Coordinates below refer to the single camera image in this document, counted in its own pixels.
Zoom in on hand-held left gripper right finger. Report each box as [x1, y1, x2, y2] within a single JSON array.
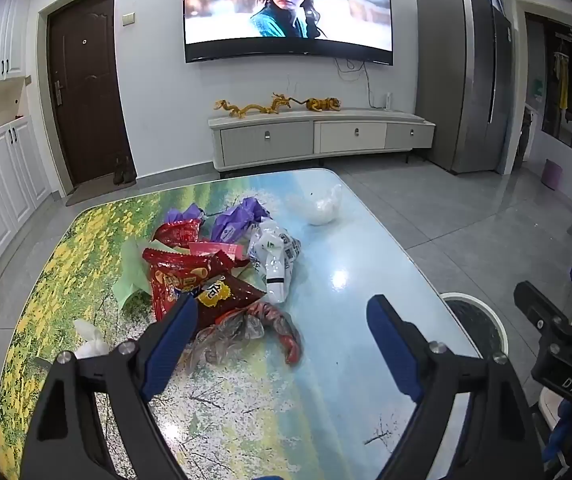
[[366, 294, 546, 480]]

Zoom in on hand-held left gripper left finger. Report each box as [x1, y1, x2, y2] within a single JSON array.
[[21, 294, 201, 480]]

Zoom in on white trash bin black liner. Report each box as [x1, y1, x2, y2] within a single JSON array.
[[438, 292, 509, 362]]

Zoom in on clear plastic bag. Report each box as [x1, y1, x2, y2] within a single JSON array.
[[183, 310, 267, 376]]

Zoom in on large dark red snack packet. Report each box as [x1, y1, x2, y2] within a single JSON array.
[[142, 249, 267, 329]]

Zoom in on light green paper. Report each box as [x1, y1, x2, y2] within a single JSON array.
[[113, 237, 155, 309]]

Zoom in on red sausage wrapper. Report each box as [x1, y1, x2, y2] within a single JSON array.
[[246, 302, 303, 367]]

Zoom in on pink snack packet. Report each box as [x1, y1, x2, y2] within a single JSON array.
[[188, 241, 249, 267]]

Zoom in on small red snack packet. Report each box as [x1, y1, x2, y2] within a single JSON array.
[[152, 220, 202, 249]]

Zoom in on small purple wrapper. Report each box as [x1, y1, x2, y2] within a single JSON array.
[[163, 203, 205, 226]]

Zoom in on white printed packet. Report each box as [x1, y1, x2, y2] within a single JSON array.
[[248, 220, 302, 305]]

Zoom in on large purple wrapper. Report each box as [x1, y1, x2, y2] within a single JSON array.
[[210, 197, 272, 244]]

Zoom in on crumpled white tissue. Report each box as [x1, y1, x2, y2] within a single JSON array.
[[73, 318, 110, 360]]

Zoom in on purple stool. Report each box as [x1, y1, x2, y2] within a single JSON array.
[[542, 159, 565, 191]]

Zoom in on clear bag white contents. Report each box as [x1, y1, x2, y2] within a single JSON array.
[[286, 184, 345, 226]]

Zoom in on brown doormat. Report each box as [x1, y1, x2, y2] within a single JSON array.
[[65, 186, 118, 207]]

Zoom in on pair of dark shoes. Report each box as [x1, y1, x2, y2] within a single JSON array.
[[112, 155, 137, 185]]

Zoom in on yellow hanging garment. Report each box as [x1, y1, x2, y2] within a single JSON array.
[[553, 52, 570, 111]]

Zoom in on white base cabinet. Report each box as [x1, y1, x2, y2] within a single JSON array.
[[0, 115, 53, 321]]

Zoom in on grey refrigerator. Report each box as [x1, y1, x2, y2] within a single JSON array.
[[416, 0, 514, 175]]

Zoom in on white television cabinet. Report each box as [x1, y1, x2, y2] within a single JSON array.
[[208, 107, 436, 173]]

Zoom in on golden tiger figurine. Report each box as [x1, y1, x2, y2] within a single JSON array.
[[306, 96, 341, 112]]

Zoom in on golden dragon figurine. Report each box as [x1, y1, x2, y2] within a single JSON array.
[[214, 92, 307, 118]]

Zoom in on dark brown door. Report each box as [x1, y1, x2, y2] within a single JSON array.
[[46, 0, 134, 188]]

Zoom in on television cable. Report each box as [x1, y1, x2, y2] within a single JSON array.
[[335, 57, 387, 109]]

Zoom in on wall-mounted television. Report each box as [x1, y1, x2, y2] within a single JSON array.
[[182, 0, 394, 66]]

